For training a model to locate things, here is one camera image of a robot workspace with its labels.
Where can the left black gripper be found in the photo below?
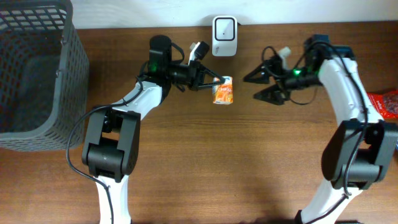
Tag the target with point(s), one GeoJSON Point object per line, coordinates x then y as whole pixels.
{"type": "Point", "coordinates": [195, 76]}

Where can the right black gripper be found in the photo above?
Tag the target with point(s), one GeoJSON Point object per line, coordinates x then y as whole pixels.
{"type": "Point", "coordinates": [280, 92]}

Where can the orange tissue pack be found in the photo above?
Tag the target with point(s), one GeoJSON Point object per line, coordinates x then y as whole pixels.
{"type": "Point", "coordinates": [223, 94]}

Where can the red Hacks candy bag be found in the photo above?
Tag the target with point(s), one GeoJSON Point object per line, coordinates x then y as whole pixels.
{"type": "Point", "coordinates": [385, 104]}

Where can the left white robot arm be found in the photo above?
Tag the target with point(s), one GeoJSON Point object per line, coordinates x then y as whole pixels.
{"type": "Point", "coordinates": [111, 145]}

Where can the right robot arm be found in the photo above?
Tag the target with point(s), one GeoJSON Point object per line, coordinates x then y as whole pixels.
{"type": "Point", "coordinates": [361, 149]}

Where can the white barcode scanner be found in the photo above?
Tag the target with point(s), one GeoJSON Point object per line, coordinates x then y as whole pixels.
{"type": "Point", "coordinates": [224, 36]}

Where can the grey plastic mesh basket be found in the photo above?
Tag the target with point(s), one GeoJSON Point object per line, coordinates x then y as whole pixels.
{"type": "Point", "coordinates": [44, 76]}

